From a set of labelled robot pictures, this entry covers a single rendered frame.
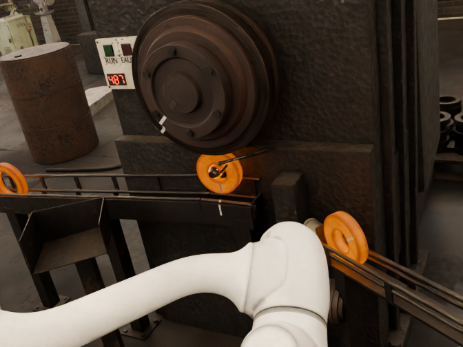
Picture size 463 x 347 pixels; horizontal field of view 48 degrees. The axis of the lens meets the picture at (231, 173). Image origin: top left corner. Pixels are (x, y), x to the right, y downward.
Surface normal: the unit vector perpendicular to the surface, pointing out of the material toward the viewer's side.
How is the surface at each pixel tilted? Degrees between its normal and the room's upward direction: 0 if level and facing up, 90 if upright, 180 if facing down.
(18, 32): 90
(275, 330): 15
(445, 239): 0
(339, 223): 90
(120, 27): 90
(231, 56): 63
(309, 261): 39
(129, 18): 90
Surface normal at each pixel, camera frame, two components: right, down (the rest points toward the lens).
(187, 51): -0.45, 0.45
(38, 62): 0.37, 0.34
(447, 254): -0.16, -0.89
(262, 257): -0.10, -0.71
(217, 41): 0.22, -0.35
